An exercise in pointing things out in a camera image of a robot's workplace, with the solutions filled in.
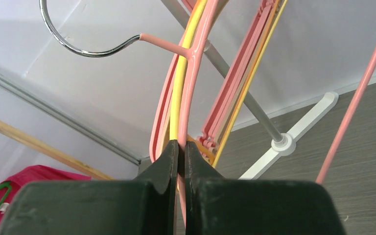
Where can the wooden clothes rack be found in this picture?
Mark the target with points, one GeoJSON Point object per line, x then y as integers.
{"type": "Point", "coordinates": [32, 142]}

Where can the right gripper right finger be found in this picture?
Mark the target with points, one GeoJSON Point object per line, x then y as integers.
{"type": "Point", "coordinates": [220, 206]}

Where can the orange wire hanger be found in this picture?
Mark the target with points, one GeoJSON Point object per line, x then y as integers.
{"type": "Point", "coordinates": [237, 80]}

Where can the red garment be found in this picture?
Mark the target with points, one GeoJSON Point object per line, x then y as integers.
{"type": "Point", "coordinates": [36, 173]}

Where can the thick pink plastic hanger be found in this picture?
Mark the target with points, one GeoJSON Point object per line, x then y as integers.
{"type": "Point", "coordinates": [177, 70]}

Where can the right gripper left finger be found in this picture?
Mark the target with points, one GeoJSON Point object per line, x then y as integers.
{"type": "Point", "coordinates": [142, 206]}

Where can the thin pink wire hanger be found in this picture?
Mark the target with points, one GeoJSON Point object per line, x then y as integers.
{"type": "Point", "coordinates": [342, 128]}

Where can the yellow wire hanger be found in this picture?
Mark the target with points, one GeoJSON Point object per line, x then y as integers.
{"type": "Point", "coordinates": [182, 96]}

